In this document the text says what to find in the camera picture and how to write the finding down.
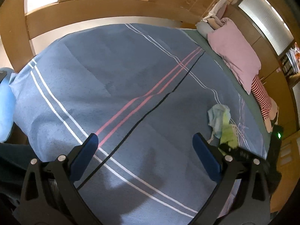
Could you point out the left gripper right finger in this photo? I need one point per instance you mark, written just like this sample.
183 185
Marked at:
251 204

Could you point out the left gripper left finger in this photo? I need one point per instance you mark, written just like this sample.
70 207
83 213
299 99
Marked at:
48 194

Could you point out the light blue face mask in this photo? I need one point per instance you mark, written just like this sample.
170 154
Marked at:
219 116

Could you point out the green paper strip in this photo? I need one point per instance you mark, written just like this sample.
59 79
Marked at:
226 134

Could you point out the striped plush doll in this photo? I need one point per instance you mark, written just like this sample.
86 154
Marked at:
268 107

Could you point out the pink pillow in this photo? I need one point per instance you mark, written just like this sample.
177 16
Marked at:
230 44

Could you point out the blue plaid bed sheet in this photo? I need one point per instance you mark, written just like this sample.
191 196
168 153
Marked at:
144 91

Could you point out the hanging clothes bundle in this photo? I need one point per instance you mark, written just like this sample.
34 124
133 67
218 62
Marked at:
212 21

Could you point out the wooden bunk bed frame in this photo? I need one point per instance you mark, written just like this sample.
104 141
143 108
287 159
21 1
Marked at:
19 28

